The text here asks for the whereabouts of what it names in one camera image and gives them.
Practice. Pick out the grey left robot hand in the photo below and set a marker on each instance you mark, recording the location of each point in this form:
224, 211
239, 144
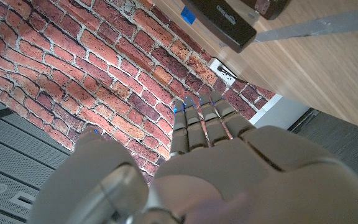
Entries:
244, 174

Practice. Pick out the black stapler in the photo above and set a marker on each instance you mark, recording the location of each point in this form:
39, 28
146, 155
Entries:
225, 25

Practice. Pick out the white power strip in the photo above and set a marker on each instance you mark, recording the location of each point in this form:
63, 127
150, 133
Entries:
222, 71

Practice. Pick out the blue tape piece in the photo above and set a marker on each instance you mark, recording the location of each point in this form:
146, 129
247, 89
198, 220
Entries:
187, 15

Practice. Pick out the grey tape outline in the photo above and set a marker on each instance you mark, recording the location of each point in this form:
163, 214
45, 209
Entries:
322, 23

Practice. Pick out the red brick printed backdrop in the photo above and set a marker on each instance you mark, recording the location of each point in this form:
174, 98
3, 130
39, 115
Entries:
73, 62

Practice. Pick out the white wall post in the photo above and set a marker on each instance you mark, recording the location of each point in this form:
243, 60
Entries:
278, 115

